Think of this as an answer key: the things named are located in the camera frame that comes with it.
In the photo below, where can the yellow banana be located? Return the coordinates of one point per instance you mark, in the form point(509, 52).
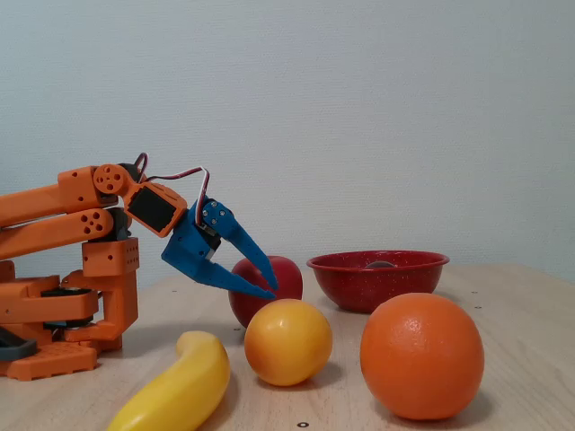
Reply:
point(188, 386)

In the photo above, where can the black table clamp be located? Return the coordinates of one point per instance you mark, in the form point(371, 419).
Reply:
point(18, 348)

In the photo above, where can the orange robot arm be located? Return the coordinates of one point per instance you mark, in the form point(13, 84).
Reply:
point(40, 204)

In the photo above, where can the red apple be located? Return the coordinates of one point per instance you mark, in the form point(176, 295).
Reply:
point(287, 278)

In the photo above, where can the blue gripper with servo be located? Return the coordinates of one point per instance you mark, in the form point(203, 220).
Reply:
point(185, 248)

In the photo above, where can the orange fruit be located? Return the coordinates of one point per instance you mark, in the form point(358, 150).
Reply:
point(422, 357)

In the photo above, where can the yellow orange peach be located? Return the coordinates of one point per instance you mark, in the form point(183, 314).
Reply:
point(288, 343)

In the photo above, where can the orange robot base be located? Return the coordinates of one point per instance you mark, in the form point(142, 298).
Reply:
point(40, 305)

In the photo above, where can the red speckled bowl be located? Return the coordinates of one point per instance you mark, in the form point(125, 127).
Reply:
point(377, 287)

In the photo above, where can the dark purple plum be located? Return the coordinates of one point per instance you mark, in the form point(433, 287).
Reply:
point(379, 265)

